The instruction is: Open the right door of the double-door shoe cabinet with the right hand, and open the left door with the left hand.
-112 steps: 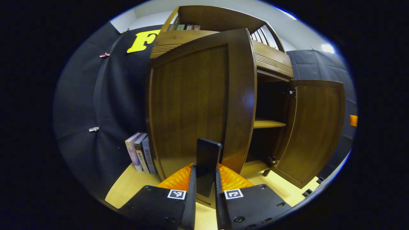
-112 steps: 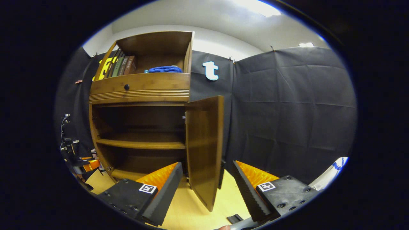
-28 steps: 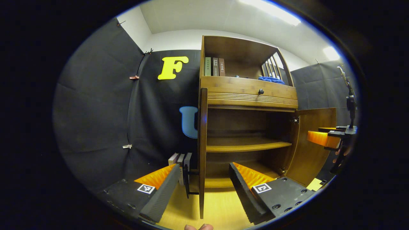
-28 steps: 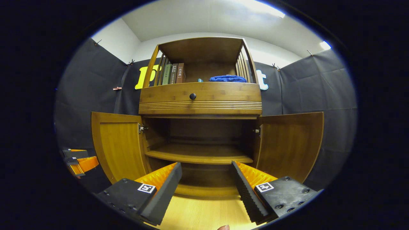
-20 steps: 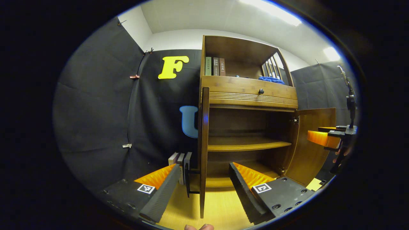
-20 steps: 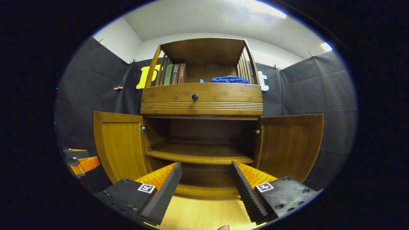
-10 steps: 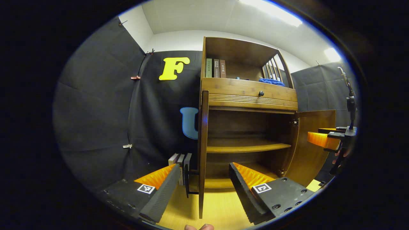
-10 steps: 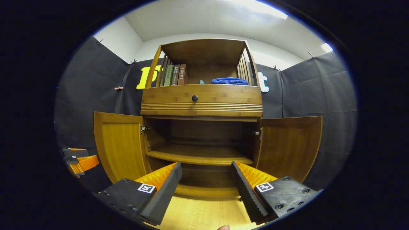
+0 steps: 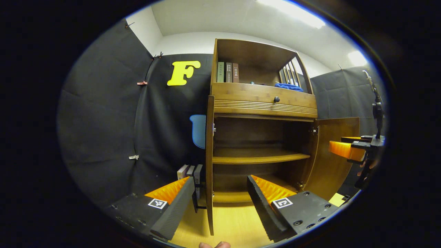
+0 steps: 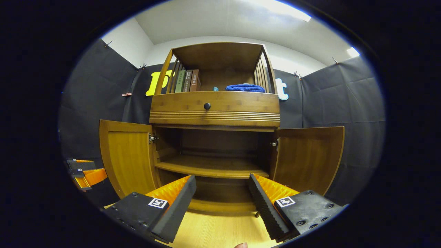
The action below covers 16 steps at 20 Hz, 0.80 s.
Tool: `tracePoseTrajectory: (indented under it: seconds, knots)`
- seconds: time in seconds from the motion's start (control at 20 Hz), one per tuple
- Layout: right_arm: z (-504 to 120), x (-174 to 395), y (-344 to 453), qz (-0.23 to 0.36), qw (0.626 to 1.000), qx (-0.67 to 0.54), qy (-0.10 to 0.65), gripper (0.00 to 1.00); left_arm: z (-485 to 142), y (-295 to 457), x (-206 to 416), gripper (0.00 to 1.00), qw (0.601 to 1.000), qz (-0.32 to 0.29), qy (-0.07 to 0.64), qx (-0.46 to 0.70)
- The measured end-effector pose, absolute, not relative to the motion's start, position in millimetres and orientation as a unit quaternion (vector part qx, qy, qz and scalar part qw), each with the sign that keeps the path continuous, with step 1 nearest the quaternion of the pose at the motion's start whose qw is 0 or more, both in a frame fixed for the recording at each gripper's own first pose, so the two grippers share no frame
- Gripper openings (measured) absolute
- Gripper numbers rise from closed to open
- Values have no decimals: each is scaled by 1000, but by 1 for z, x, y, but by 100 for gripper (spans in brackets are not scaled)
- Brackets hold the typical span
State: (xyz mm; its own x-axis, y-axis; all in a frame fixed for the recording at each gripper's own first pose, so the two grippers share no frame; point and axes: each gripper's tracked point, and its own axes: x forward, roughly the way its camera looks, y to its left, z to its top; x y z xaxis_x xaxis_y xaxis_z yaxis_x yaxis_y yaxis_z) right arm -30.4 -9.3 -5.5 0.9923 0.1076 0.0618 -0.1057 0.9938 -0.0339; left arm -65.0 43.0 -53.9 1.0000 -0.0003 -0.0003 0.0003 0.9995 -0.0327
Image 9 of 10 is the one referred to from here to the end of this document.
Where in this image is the wooden cabinet door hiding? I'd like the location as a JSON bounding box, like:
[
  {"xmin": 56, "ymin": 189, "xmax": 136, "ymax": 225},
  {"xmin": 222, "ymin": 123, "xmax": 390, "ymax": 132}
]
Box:
[
  {"xmin": 192, "ymin": 95, "xmax": 215, "ymax": 236},
  {"xmin": 303, "ymin": 117, "xmax": 360, "ymax": 201}
]

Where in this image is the wooden double-door shoe cabinet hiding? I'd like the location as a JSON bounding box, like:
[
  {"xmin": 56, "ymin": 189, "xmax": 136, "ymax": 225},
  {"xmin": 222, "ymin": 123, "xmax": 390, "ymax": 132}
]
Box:
[{"xmin": 209, "ymin": 38, "xmax": 319, "ymax": 204}]

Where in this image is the wooden cabinet drawer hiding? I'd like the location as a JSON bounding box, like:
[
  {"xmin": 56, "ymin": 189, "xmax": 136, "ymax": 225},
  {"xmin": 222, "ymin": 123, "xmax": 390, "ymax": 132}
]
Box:
[{"xmin": 211, "ymin": 83, "xmax": 318, "ymax": 119}]

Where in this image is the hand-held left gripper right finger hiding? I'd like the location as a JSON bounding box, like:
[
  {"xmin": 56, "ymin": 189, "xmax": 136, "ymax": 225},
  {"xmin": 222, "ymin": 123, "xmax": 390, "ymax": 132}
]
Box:
[{"xmin": 247, "ymin": 175, "xmax": 341, "ymax": 242}]

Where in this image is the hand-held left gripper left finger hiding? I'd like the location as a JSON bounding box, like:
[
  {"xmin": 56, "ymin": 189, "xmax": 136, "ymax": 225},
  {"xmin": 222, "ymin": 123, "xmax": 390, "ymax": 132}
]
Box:
[{"xmin": 103, "ymin": 176, "xmax": 196, "ymax": 241}]

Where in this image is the black backdrop cloth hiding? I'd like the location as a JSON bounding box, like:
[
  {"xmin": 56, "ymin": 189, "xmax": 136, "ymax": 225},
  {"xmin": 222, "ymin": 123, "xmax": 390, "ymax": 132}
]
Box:
[{"xmin": 57, "ymin": 19, "xmax": 388, "ymax": 207}]

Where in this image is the blue towel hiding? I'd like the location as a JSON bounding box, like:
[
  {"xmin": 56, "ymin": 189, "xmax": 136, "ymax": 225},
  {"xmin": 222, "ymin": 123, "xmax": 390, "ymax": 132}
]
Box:
[{"xmin": 275, "ymin": 83, "xmax": 304, "ymax": 92}]

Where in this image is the wooden inner shelf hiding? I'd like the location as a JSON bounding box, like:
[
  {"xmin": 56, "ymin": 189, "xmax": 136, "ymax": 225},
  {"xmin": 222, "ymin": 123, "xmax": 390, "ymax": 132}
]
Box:
[{"xmin": 213, "ymin": 148, "xmax": 310, "ymax": 165}]

